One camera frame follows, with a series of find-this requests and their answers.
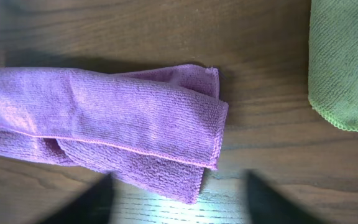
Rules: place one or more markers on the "purple microfiber cloth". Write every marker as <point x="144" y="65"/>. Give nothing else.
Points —
<point x="155" y="129"/>

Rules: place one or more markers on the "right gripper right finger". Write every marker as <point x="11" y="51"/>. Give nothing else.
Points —
<point x="265" y="205"/>

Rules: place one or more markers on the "crumpled green cloth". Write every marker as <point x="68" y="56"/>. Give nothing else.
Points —
<point x="333" y="62"/>

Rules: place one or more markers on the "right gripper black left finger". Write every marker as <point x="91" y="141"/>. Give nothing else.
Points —
<point x="93" y="206"/>

